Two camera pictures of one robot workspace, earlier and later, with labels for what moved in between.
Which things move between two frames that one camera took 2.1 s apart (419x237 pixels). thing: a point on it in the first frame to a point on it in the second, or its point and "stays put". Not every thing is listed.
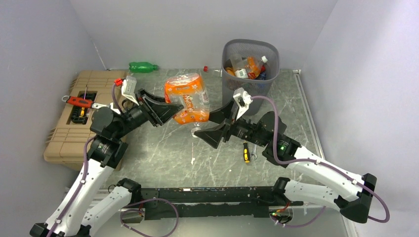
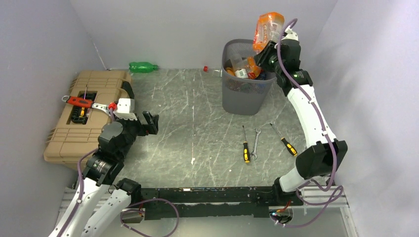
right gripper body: (233, 126) to (268, 61)
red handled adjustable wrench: (83, 102) stays put
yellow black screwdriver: (246, 152) stays put
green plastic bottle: (141, 67) stays put
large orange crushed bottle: (187, 90) to (269, 28)
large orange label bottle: (253, 67) stays put
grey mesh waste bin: (250, 48) stays put
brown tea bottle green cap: (240, 65) stays put
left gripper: (156, 113) to (152, 122)
